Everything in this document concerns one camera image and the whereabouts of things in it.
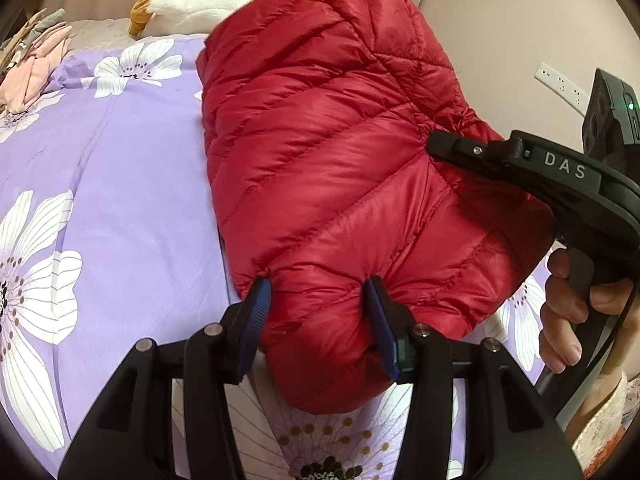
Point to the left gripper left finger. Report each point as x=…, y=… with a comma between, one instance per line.
x=127, y=432

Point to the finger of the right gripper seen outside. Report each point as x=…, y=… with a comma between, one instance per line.
x=487, y=159

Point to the right hand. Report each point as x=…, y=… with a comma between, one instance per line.
x=563, y=309

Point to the grey beige bed sheet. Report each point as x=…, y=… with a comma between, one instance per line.
x=110, y=34

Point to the red puffer down jacket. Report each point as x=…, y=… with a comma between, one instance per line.
x=316, y=116

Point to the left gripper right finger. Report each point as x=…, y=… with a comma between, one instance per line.
x=510, y=433

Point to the white wall power strip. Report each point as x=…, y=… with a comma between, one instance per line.
x=563, y=87

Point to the white plush goose toy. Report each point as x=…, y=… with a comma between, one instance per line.
x=183, y=17

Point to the purple floral duvet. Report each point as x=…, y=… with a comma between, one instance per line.
x=108, y=235

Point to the pink folded garment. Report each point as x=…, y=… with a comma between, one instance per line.
x=23, y=84

